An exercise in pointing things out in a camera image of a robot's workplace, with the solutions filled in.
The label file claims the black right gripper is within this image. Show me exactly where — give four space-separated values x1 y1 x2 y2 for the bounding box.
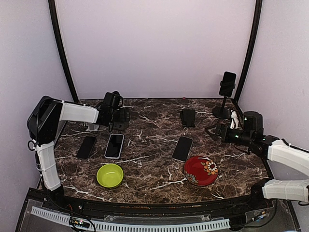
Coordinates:
205 123 253 147

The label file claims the black pole phone stand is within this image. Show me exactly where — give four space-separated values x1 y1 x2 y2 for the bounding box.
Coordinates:
212 96 231 119

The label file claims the white folding phone stand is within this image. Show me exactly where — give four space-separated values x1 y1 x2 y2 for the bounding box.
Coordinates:
85 122 100 132

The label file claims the lavender phone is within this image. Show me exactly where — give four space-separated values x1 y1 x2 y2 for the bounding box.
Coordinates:
104 134 125 160

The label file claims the purple phone dark screen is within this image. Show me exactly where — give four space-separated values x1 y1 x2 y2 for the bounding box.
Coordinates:
76 136 97 160

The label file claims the black phone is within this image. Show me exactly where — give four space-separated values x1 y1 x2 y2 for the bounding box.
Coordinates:
219 72 237 97

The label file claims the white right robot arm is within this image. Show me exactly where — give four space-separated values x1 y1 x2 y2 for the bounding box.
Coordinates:
205 124 309 210

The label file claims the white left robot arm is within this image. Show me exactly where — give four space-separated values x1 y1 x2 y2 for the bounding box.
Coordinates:
27 91 130 191

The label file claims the black folding phone stand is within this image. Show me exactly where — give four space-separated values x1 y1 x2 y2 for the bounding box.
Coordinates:
180 109 196 128

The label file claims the phone in clear case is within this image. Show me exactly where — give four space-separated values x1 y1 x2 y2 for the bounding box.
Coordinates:
172 136 193 162

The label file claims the red floral plate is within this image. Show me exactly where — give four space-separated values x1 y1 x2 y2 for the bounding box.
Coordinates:
183 156 219 186

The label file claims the lime green bowl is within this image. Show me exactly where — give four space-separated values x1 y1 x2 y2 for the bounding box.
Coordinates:
96 163 124 188

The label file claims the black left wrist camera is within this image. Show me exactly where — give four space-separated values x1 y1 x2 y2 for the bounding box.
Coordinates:
103 91 123 109

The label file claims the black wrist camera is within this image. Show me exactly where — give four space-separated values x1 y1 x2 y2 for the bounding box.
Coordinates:
243 111 264 135
103 91 123 109

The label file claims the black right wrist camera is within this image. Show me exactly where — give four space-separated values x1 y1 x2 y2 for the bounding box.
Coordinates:
243 111 264 135

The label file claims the black right frame post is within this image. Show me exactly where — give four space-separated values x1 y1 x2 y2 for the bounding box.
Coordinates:
234 0 263 103

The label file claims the black frame post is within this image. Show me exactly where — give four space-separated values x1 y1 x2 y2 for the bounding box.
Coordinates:
234 0 263 103
48 0 79 102

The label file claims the black front rail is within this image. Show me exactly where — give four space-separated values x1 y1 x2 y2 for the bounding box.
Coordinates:
26 188 276 218

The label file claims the black left frame post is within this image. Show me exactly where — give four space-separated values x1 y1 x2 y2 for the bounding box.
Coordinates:
48 0 79 102

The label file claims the white slotted cable duct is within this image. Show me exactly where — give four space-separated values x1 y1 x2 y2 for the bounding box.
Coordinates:
30 206 231 232

